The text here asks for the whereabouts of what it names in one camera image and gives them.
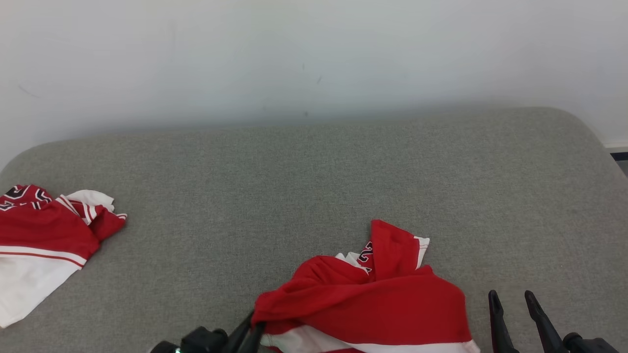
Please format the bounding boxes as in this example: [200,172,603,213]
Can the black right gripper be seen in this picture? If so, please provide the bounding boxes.
[488,290,620,353]

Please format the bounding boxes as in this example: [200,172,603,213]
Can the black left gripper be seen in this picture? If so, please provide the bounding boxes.
[150,311,266,353]

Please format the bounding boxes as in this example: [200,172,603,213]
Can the red shorts with white stripe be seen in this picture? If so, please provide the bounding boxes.
[251,219,481,353]

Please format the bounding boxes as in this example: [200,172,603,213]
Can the red Bulls 23 jersey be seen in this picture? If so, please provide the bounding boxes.
[0,184,128,328]

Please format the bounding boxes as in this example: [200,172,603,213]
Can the grey fabric sofa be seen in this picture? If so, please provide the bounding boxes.
[0,107,628,353]

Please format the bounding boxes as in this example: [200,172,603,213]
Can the white and black baseboard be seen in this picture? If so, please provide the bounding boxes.
[602,141,628,161]

